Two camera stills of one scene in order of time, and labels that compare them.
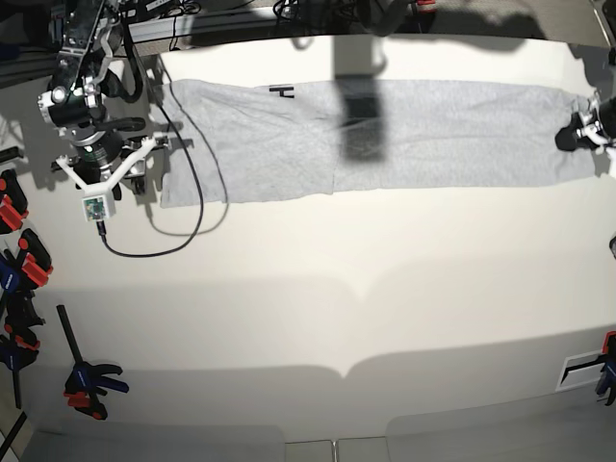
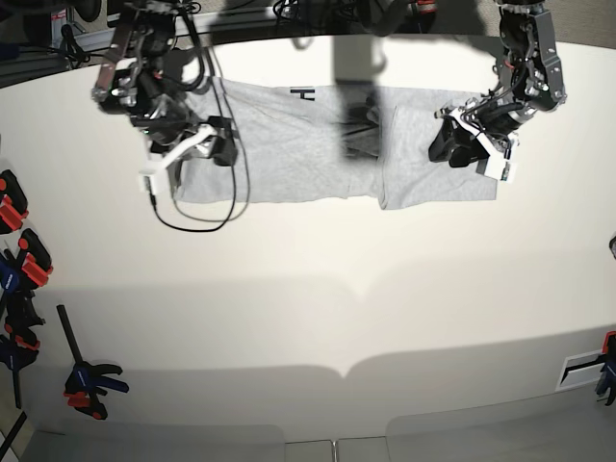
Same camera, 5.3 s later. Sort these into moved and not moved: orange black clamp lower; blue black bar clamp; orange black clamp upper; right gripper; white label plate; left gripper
Moved: right gripper; left gripper
Not moved: white label plate; orange black clamp lower; blue black bar clamp; orange black clamp upper
